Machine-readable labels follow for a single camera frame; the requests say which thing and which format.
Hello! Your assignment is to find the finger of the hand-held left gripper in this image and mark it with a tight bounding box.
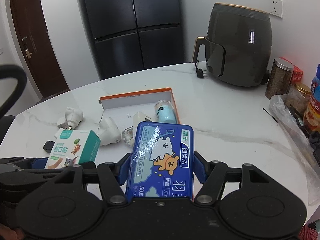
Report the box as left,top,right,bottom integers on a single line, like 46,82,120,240
0,157,49,170
76,161,97,170

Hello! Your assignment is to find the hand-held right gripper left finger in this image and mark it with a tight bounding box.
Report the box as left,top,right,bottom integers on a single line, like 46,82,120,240
44,154,132,205

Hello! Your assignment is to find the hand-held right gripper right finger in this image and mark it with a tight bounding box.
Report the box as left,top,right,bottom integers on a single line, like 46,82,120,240
193,152,276,205

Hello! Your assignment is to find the black power bank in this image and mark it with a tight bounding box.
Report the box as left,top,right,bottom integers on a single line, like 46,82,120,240
42,141,56,153

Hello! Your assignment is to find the teal bandage box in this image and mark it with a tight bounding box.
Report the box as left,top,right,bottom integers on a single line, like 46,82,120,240
44,129,101,170

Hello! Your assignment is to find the blue floss pick box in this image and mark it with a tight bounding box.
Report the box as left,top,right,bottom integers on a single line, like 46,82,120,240
125,121,195,202

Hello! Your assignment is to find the white green-button plug-in device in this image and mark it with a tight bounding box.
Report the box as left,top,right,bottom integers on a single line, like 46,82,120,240
96,117,122,147

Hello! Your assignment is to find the white charger adapter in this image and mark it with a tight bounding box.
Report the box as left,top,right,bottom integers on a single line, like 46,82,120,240
57,118,70,130

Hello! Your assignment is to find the white charger box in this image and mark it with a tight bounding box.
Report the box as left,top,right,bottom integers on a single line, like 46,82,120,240
132,111,153,133

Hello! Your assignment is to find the light blue toothpick holder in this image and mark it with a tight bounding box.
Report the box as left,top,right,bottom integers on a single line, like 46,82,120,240
154,100,177,124

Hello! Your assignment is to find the orange and white box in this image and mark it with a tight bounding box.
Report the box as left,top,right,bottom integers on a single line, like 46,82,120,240
99,87,180,130

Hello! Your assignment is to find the person's left hand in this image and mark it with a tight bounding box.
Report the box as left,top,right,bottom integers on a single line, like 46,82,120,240
0,224,24,240

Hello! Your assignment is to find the clear plastic case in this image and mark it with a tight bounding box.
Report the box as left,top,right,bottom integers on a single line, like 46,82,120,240
122,127,137,145

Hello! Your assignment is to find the black hairpin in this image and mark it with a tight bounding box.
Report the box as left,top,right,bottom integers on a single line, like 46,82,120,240
262,107,279,123

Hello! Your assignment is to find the black power plug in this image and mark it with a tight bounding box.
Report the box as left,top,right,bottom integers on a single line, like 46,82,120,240
194,60,208,78

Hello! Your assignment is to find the clear plastic bag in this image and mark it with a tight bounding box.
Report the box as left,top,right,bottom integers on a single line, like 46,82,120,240
269,94,320,205

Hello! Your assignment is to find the brass door lock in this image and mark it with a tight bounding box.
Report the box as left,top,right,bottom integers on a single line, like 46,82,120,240
22,36,33,59

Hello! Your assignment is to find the dark object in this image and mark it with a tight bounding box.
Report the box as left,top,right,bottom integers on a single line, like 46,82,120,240
309,130,320,170

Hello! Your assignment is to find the metal lid jar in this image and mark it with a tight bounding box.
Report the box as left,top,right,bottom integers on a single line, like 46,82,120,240
265,57,295,100

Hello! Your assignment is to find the gold lid jar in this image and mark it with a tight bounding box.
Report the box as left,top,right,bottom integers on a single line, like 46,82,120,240
286,82,312,115

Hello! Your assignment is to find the dark brown door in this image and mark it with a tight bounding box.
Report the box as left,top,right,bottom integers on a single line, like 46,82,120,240
9,0,70,98

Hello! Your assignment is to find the dark grey air fryer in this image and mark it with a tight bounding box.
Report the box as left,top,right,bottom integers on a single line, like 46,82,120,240
192,2,273,87

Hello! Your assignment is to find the red knitted cloth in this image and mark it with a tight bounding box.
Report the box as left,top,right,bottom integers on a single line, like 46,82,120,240
300,224,320,240

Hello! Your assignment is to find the blue cap bottle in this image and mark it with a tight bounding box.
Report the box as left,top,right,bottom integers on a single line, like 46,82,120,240
302,64,320,133

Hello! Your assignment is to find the red box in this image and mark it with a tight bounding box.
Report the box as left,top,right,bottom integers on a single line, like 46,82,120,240
279,57,304,85

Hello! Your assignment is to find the black refrigerator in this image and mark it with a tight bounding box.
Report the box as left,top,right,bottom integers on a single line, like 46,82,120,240
75,0,189,80

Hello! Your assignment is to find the black cable loop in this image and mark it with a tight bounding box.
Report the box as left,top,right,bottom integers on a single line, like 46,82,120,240
0,65,27,120

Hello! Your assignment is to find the white wall socket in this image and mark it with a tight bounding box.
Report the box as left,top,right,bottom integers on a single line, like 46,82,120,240
268,0,283,18

